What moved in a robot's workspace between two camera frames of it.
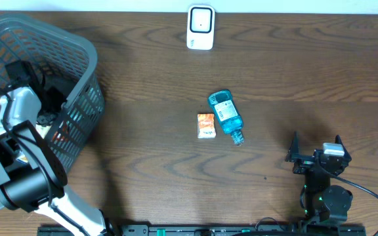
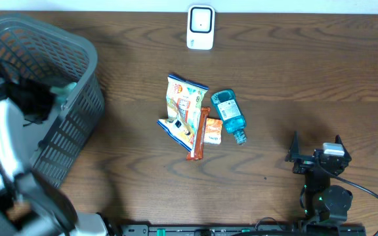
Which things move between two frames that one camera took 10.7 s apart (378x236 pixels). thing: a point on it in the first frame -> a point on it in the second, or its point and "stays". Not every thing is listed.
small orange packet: [205, 126] -> [212, 131]
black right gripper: [304, 162] stays
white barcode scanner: [201, 20] stays
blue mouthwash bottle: [228, 115] stays
